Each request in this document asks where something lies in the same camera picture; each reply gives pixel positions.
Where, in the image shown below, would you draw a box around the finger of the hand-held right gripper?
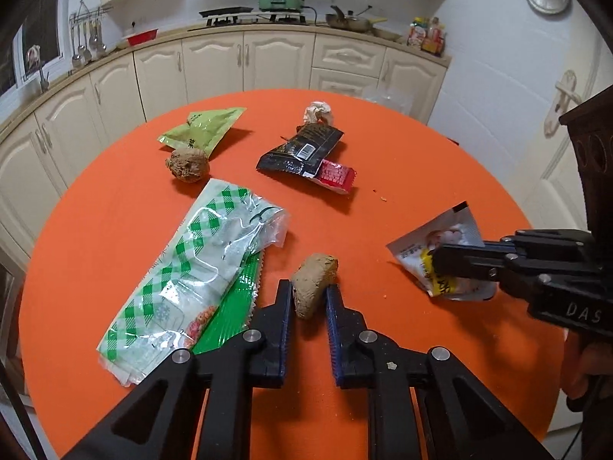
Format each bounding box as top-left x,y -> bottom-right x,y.
498,229 -> 593,269
428,243 -> 551,298

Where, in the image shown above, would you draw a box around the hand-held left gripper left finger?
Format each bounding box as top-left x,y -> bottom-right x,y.
62,279 -> 294,460

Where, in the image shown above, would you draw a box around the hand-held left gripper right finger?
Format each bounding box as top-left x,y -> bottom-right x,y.
326,284 -> 556,460

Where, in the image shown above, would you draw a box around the white snack packet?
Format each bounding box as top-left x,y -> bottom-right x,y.
386,201 -> 499,302

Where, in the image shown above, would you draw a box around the torn brown bread lump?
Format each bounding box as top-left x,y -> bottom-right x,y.
291,253 -> 340,319

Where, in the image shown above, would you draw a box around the white tissue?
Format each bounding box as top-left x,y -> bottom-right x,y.
303,102 -> 334,126

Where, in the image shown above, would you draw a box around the light green snack packet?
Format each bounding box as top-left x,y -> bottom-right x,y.
158,107 -> 247,156

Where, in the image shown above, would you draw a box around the person's right hand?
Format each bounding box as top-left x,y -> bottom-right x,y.
561,332 -> 605,413

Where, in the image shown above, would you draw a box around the shiny green wrapper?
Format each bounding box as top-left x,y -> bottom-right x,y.
192,249 -> 266,356

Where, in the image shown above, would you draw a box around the cream door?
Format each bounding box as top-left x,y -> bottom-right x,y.
498,33 -> 613,442

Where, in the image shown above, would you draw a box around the clear green-checked plastic bag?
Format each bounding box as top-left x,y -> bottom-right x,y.
97,178 -> 289,387

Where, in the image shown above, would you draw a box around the red snack packet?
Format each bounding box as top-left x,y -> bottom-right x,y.
311,158 -> 357,196

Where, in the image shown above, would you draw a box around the black snack packet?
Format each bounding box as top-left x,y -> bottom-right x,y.
255,123 -> 344,178

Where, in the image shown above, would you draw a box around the orange round table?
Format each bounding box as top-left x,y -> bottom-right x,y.
18,89 -> 566,460

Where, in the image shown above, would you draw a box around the group of condiment bottles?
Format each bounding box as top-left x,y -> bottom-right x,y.
407,16 -> 448,56

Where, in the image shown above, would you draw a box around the frying pan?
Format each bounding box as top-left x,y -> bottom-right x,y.
326,5 -> 388,33

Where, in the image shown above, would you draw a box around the cream lower kitchen cabinets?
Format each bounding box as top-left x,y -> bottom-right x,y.
0,26 -> 451,269

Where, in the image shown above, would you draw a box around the black gas stove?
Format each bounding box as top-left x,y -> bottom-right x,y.
198,6 -> 307,27

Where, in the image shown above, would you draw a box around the green electric cooking pot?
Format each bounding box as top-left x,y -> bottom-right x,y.
259,0 -> 307,13

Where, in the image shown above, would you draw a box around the red plastic basin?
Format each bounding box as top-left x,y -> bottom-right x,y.
125,29 -> 159,46

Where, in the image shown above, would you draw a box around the hanging utensil rack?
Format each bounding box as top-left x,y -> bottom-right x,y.
68,0 -> 113,65

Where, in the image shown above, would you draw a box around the kitchen window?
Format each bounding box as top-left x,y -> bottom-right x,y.
0,0 -> 65,97

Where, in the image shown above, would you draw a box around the metal door handle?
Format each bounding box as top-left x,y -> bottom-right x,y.
544,70 -> 582,137

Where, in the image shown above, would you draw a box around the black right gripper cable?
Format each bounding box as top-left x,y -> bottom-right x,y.
564,374 -> 605,460

